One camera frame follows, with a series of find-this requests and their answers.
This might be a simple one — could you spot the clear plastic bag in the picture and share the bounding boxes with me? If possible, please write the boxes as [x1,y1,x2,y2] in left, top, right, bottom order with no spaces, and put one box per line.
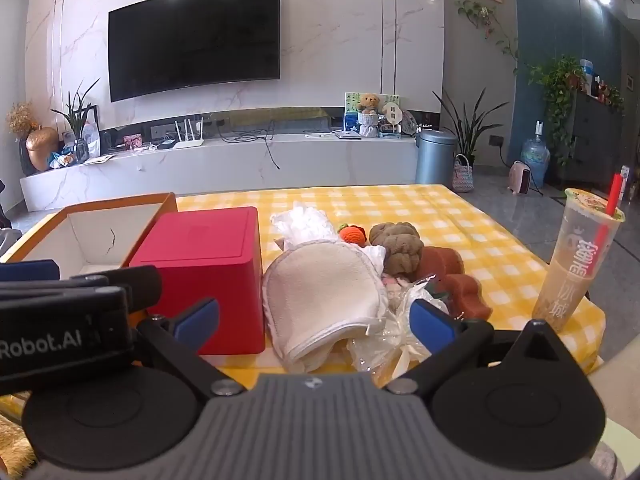
[347,284,451,377]

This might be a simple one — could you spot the black wall television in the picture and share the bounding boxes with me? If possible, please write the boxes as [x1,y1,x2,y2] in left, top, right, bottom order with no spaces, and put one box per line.
[108,0,282,104]

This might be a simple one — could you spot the white router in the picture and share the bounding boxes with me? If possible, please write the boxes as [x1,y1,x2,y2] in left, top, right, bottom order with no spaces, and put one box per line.
[159,117,205,150]

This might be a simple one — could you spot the white marble television cabinet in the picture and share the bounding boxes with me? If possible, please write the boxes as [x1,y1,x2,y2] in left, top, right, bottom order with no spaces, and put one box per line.
[20,131,419,212]

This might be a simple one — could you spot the hanging vine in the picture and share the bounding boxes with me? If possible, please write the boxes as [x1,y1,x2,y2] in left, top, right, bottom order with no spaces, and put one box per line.
[455,0,522,77]

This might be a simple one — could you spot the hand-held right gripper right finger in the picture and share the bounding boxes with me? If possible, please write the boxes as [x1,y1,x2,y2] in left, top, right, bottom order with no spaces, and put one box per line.
[387,298,571,396]

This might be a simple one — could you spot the dried flowers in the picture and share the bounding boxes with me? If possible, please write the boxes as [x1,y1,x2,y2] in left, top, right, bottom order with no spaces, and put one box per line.
[6,102,39,139]

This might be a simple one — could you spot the ivy plant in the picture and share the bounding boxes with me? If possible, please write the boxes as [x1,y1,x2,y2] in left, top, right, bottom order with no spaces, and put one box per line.
[525,55,587,167]

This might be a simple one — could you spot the grey metal trash can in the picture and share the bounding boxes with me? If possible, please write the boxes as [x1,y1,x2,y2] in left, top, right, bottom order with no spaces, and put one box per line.
[415,129,457,186]

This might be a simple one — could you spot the red straw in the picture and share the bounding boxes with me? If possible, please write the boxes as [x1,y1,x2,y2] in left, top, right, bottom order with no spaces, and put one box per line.
[606,174,625,217]

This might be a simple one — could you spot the red-brown bread toy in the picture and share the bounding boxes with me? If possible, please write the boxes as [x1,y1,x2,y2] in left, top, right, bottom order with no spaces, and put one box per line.
[442,274,494,322]

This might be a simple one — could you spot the green plant in glass vase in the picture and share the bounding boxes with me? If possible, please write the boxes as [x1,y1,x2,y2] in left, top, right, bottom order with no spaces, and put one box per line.
[50,79,102,164]

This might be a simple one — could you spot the long-leaved potted plant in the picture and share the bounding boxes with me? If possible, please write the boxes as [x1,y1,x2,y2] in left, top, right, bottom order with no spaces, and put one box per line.
[432,88,511,167]

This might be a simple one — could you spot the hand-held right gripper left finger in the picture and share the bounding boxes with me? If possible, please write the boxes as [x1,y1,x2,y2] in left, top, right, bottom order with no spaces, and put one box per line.
[136,297,242,396]

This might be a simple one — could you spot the gold vase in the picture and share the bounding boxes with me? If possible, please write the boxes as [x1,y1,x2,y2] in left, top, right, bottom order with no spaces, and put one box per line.
[26,126,60,172]

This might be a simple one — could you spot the teddy bear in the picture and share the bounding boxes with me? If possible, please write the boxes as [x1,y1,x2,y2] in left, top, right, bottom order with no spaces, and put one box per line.
[356,92,382,139]

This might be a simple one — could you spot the pink space heater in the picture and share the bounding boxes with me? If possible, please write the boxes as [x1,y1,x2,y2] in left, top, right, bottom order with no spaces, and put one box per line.
[508,160,532,195]

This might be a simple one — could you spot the rust brown sponge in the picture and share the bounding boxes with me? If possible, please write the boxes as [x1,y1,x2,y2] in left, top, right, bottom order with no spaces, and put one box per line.
[416,247,466,282]

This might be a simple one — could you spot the black cable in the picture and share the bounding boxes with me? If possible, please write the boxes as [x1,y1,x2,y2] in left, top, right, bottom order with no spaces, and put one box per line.
[219,119,282,170]

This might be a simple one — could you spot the orange knitted toy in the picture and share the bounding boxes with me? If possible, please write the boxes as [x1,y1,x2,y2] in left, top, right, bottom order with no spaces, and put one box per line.
[337,222,369,247]

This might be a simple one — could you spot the dark cabinet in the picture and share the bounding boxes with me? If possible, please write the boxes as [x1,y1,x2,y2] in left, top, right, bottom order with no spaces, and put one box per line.
[555,87,627,187]

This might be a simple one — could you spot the red box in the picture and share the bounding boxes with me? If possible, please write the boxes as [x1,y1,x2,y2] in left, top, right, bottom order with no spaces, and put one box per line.
[129,206,266,357]

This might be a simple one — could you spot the yellow checked tablecloth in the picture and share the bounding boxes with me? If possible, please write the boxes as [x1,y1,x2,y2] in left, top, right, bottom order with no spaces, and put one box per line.
[0,184,607,413]

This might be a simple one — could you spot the orange-rimmed cardboard box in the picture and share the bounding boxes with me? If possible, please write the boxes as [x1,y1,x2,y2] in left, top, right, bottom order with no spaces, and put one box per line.
[0,192,179,281]

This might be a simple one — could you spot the woven basket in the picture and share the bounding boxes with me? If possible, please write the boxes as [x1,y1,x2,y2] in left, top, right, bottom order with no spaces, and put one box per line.
[452,154,474,194]

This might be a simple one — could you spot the white terry cloth mitt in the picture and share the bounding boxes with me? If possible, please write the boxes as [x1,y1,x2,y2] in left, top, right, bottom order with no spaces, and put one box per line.
[261,240,392,374]

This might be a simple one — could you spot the blue water bottle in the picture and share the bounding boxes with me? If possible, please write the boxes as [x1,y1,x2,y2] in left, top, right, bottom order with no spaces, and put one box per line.
[520,120,551,187]

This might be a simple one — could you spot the brown plush ball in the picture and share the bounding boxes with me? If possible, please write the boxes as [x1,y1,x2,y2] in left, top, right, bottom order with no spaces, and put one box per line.
[369,221,426,277]

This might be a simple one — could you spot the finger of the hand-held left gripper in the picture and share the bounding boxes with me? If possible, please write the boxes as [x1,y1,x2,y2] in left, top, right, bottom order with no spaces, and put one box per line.
[62,265,164,312]
[0,259,62,283]

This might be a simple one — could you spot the pink and white knitted cloth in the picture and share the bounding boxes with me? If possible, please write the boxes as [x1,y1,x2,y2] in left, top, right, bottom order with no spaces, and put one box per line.
[382,272,417,307]

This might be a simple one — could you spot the milk tea cup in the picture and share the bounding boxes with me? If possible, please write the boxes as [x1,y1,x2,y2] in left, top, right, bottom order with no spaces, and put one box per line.
[531,188,626,334]

